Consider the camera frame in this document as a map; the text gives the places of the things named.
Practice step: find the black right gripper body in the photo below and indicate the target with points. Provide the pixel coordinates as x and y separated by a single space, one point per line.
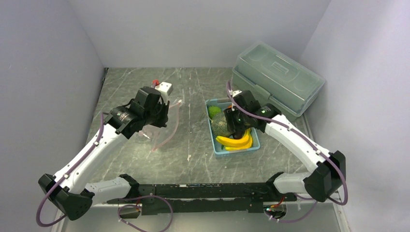
237 120

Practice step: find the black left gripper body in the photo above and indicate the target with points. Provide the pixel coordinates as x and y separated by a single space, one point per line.
157 116

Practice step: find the netted green melon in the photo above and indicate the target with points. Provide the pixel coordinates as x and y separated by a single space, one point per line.
219 125

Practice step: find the yellow banana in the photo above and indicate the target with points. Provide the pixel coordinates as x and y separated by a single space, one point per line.
229 141
246 145

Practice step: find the clear zip top bag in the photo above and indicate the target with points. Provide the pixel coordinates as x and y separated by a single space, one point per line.
158 137

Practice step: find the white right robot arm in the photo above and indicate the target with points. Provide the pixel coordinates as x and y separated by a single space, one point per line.
326 170

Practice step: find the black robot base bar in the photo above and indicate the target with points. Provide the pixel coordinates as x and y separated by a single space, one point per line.
195 198

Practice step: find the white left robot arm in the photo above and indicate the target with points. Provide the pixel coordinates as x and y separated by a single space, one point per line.
70 190

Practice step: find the light blue plastic basket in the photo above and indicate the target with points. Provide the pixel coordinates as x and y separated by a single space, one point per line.
220 151

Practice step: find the green custard apple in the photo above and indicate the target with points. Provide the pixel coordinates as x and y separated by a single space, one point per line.
213 110

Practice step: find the green storage box, clear lid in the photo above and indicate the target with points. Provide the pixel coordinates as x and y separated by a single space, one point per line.
275 78

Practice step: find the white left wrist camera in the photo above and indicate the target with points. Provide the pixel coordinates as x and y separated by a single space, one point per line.
164 88

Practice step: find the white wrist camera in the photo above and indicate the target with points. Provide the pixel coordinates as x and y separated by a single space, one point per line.
236 92
164 88

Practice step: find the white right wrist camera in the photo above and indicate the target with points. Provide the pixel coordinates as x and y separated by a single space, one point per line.
236 92

